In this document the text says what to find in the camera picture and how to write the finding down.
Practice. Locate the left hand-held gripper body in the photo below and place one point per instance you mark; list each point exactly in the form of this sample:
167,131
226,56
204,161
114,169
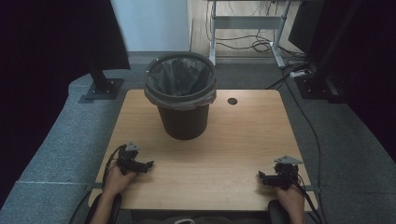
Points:
126,157

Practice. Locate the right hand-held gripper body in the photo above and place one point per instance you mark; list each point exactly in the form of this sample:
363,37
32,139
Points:
288,174

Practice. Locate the black trash bin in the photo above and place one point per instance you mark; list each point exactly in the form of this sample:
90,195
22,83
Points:
185,121

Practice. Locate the grey plastic trash bag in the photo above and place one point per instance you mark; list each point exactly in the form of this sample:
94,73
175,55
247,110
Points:
180,74

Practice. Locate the person's right hand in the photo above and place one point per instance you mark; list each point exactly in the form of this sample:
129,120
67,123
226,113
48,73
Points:
292,199

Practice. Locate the person's left hand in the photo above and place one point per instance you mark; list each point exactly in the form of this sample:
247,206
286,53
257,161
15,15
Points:
116,182

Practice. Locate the white power strip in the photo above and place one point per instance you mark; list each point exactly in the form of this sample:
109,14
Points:
297,74

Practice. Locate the dark curtain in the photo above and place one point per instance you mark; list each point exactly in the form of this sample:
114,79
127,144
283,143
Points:
56,40

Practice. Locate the dark monitor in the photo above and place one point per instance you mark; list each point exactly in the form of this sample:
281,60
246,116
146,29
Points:
306,28

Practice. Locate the black stand with base plate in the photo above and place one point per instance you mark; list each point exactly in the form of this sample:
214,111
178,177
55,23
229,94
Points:
102,85

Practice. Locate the white desk frame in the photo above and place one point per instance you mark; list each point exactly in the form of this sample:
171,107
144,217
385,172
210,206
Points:
247,22

